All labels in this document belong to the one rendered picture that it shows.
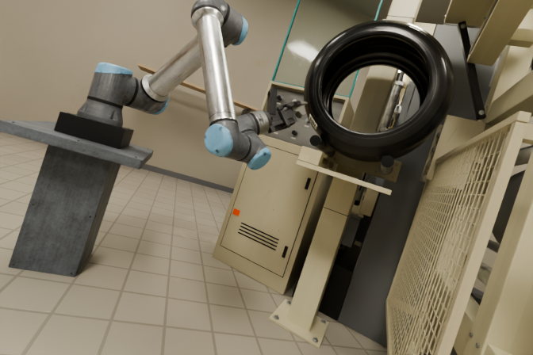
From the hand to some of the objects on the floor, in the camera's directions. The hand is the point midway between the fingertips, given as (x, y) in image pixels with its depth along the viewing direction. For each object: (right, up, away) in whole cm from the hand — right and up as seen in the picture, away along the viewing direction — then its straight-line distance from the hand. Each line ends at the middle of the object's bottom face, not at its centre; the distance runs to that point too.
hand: (304, 102), depth 117 cm
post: (+2, -110, +33) cm, 115 cm away
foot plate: (+2, -110, +33) cm, 114 cm away
